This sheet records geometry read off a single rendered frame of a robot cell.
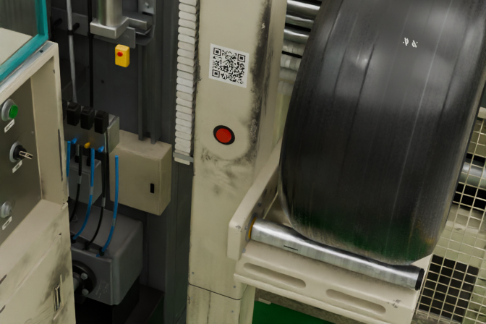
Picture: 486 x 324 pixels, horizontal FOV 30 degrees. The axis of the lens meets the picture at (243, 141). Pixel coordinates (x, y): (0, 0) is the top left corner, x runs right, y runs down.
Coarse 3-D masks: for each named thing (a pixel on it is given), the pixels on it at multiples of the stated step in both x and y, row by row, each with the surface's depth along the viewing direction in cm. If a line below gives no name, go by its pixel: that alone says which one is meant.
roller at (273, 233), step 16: (256, 224) 177; (272, 224) 177; (256, 240) 178; (272, 240) 176; (288, 240) 175; (304, 240) 174; (320, 256) 173; (336, 256) 172; (352, 256) 172; (368, 272) 171; (384, 272) 170; (400, 272) 169; (416, 272) 169; (416, 288) 169
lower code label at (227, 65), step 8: (216, 48) 165; (224, 48) 164; (216, 56) 166; (224, 56) 165; (232, 56) 164; (240, 56) 164; (248, 56) 163; (216, 64) 167; (224, 64) 166; (232, 64) 165; (240, 64) 165; (216, 72) 168; (224, 72) 167; (232, 72) 166; (240, 72) 166; (224, 80) 168; (232, 80) 167; (240, 80) 167
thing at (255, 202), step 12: (276, 144) 193; (276, 156) 189; (264, 168) 186; (276, 168) 187; (264, 180) 183; (276, 180) 191; (252, 192) 180; (264, 192) 182; (276, 192) 194; (240, 204) 177; (252, 204) 177; (264, 204) 185; (240, 216) 174; (252, 216) 177; (240, 228) 172; (228, 240) 175; (240, 240) 174; (228, 252) 177; (240, 252) 176
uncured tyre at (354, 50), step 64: (384, 0) 146; (448, 0) 145; (320, 64) 144; (384, 64) 141; (448, 64) 140; (320, 128) 144; (384, 128) 141; (448, 128) 140; (320, 192) 149; (384, 192) 144; (448, 192) 146; (384, 256) 157
